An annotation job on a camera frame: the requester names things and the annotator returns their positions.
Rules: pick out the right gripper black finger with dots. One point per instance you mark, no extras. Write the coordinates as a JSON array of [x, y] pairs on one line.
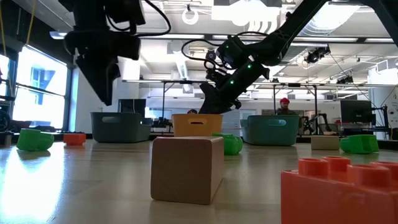
[[230, 106], [211, 102]]

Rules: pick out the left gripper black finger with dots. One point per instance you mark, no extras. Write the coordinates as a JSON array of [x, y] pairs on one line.
[[113, 81], [98, 81]]

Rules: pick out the green notched block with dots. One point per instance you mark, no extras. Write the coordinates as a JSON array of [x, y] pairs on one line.
[[34, 140], [360, 144], [233, 145]]

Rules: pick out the small red block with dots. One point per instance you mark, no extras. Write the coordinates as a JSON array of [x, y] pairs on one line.
[[74, 139]]

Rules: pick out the rectangular wooden block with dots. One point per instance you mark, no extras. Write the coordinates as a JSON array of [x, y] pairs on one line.
[[186, 171]]

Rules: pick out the triangular wooden block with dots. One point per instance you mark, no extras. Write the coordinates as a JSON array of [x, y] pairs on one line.
[[325, 143]]

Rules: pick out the small orange block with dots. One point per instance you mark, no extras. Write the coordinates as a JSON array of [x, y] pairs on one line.
[[326, 199]]

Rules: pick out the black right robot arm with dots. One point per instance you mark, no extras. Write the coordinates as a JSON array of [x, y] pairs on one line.
[[286, 31]]

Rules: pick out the person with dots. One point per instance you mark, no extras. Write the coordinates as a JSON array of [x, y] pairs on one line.
[[191, 111], [284, 110]]

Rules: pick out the black box-shaped screen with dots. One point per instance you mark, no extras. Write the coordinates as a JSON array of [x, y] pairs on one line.
[[132, 105]]

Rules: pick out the orange plastic bin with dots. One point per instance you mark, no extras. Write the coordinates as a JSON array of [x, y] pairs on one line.
[[186, 129]]

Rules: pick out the round black ceiling spot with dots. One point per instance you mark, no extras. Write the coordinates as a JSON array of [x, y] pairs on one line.
[[211, 55]]

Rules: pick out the red cap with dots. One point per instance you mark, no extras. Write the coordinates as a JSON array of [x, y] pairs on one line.
[[284, 100]]

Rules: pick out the teal plastic bin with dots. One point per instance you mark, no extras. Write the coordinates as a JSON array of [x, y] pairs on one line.
[[269, 132]]

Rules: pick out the ceiling strip light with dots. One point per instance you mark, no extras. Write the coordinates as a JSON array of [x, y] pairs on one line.
[[57, 35], [326, 39], [180, 36], [379, 40]]

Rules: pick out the grey-blue plastic bin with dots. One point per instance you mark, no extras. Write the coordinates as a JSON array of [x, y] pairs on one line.
[[119, 129]]

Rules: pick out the large bright window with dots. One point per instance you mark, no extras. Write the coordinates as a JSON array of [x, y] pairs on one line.
[[40, 93]]

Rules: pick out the black ceiling-mounted projector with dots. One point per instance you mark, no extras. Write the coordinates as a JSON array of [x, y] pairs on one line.
[[317, 54]]

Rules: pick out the small black ceiling device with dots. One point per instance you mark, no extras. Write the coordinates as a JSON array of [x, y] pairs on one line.
[[345, 80]]

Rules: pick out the black computer monitor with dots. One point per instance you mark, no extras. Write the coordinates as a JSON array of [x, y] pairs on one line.
[[356, 111]]

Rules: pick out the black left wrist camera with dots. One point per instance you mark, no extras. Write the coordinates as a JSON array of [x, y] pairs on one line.
[[130, 12]]

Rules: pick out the black workstation frame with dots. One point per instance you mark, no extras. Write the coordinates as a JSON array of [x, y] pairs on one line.
[[163, 99], [293, 84]]

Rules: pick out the silver ventilation duct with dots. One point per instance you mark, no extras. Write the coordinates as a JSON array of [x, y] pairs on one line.
[[335, 18]]

